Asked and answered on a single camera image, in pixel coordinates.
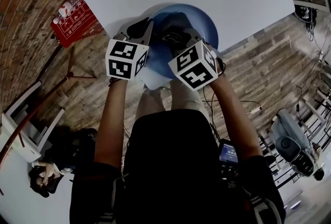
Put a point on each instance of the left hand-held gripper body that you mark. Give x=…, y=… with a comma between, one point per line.
x=124, y=62

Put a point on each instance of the white cabinet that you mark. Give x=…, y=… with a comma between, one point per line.
x=26, y=150

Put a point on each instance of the person's black shirt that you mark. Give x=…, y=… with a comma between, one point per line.
x=173, y=166

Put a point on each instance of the black jacket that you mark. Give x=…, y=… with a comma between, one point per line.
x=67, y=145

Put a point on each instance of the person's leg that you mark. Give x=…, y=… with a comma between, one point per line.
x=186, y=98
x=150, y=104

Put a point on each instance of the person's right leg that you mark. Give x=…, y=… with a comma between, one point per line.
x=186, y=98

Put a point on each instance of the black and beige bag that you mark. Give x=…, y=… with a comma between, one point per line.
x=41, y=179

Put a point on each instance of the red fire extinguisher box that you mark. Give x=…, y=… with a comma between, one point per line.
x=75, y=27

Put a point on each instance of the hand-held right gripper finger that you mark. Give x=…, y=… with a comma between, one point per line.
x=172, y=45
x=195, y=34

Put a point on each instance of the person's right forearm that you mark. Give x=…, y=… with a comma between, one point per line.
x=232, y=119

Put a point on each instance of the gray office chair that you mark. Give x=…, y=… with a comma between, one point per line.
x=287, y=144

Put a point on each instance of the blue denim garment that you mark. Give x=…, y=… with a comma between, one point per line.
x=287, y=124

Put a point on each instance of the person's left leg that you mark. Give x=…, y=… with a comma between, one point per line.
x=150, y=104

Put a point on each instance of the big blue plate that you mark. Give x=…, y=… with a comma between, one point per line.
x=204, y=29

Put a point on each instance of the black round floor device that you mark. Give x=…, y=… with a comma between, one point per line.
x=305, y=12

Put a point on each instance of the person's left forearm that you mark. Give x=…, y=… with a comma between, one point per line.
x=111, y=119

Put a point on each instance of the white power strip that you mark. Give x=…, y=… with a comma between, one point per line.
x=256, y=108

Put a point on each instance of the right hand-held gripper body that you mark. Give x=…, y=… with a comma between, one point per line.
x=196, y=67

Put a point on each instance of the black device with screen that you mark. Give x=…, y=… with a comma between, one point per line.
x=228, y=151

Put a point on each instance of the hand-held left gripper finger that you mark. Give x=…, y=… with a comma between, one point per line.
x=134, y=29
x=149, y=34

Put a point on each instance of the gray cloth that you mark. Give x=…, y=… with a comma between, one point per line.
x=173, y=21

